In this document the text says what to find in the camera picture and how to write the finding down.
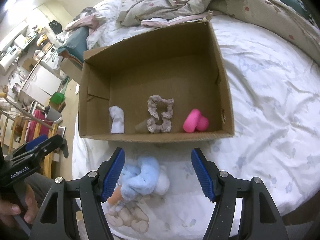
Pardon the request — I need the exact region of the light blue fluffy scrunchie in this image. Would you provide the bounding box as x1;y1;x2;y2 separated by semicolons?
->
120;157;160;201

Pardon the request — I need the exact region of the pink rubber duck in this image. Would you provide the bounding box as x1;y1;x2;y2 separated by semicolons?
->
183;109;209;133

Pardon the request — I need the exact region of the white sock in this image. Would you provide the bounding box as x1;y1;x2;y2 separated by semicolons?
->
109;106;124;134

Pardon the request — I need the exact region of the beige lace scrunchie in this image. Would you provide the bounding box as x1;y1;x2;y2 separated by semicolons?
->
146;95;174;134

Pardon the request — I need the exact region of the person's left hand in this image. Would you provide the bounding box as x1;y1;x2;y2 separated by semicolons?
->
1;184;39;228

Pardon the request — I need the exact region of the pink bag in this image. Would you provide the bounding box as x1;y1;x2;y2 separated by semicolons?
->
26;109;54;142

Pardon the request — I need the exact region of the green plastic container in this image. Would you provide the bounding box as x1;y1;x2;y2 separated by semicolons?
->
49;92;65;105

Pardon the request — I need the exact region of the white cabinet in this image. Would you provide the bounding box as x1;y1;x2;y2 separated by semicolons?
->
18;64;62;105

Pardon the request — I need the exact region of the white floral bed sheet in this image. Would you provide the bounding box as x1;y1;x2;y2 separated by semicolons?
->
71;0;320;240

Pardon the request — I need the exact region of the teal pillow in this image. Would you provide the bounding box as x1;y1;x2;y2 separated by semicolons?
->
57;27;89;63

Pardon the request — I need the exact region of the brown cardboard box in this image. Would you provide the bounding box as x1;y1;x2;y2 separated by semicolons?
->
78;21;234;143

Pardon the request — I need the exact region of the beige floral quilt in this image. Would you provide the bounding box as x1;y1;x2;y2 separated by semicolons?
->
117;0;319;62

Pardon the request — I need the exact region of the wooden chair frame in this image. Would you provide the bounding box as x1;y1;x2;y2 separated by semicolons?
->
0;92;66;178

